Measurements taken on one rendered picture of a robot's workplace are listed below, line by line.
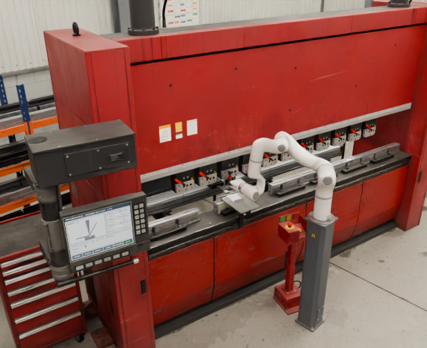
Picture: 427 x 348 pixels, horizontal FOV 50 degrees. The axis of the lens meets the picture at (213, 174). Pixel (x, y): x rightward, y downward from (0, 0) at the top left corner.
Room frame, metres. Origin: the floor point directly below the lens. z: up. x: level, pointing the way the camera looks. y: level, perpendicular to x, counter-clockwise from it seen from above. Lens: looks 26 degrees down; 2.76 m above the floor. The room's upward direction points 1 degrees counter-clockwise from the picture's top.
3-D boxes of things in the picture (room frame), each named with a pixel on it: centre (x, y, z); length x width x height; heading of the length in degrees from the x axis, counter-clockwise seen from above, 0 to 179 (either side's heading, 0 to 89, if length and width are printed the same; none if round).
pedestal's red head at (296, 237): (3.11, -0.64, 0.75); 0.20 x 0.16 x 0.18; 114
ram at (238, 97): (3.58, -0.68, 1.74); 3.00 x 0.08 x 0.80; 123
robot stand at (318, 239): (2.86, -0.78, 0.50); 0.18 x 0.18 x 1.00; 44
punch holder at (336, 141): (3.86, -1.12, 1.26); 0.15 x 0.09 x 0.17; 123
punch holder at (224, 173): (3.21, -0.11, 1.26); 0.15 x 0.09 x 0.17; 123
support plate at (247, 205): (3.10, -0.21, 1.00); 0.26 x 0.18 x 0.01; 33
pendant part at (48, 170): (2.14, 0.67, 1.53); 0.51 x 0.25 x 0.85; 119
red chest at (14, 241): (2.71, 1.32, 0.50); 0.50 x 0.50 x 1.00; 33
